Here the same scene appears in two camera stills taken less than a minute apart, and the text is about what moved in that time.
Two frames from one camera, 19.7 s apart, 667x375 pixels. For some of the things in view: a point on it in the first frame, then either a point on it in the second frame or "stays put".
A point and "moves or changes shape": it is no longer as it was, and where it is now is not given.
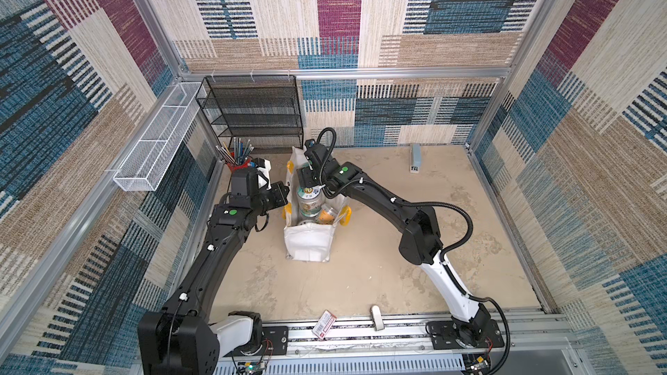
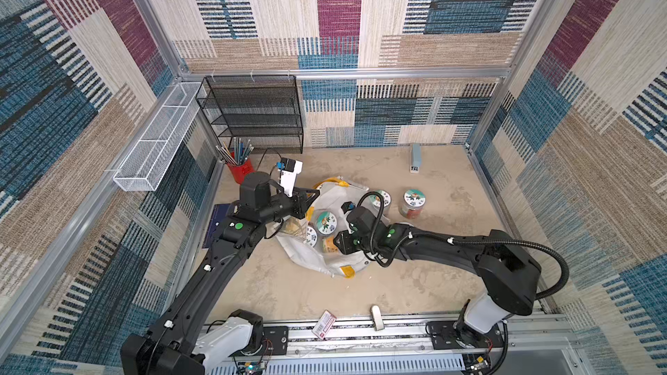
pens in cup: [241, 154] stays put
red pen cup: [239, 167] stays put
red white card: [324, 325] stays put
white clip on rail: [378, 319] stays put
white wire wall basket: [143, 167] stays put
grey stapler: [415, 158] stays put
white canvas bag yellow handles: [308, 240] moves or changes shape
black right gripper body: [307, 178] -> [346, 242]
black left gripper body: [273, 199] -> [293, 207]
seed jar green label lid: [310, 193] moves or changes shape
